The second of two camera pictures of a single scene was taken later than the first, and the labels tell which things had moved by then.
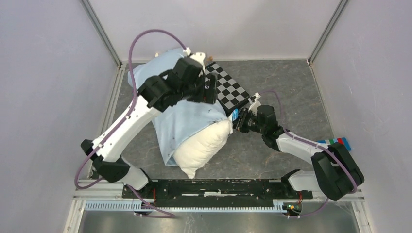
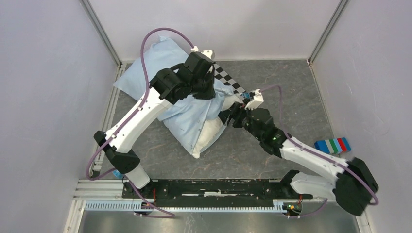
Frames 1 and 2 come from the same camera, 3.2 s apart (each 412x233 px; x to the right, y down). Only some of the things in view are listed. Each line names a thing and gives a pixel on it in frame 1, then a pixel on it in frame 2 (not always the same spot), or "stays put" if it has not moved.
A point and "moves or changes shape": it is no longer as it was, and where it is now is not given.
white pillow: x=194 y=151 -> x=210 y=126
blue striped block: x=341 y=140 stays put
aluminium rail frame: x=103 y=191 stays put
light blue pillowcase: x=183 y=119 moves or changes shape
